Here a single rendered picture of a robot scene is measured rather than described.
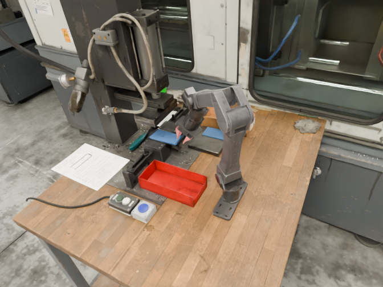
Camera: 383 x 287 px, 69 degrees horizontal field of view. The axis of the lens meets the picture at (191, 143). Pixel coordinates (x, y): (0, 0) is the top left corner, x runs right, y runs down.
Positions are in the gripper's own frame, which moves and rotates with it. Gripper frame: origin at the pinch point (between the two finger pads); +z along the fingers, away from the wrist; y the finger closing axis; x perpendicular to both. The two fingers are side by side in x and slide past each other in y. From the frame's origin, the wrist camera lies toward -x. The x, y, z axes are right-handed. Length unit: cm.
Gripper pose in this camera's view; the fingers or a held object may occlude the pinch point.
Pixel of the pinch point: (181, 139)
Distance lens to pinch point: 122.5
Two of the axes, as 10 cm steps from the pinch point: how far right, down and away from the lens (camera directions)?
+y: -7.9, -6.1, 0.9
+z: -3.9, 6.1, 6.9
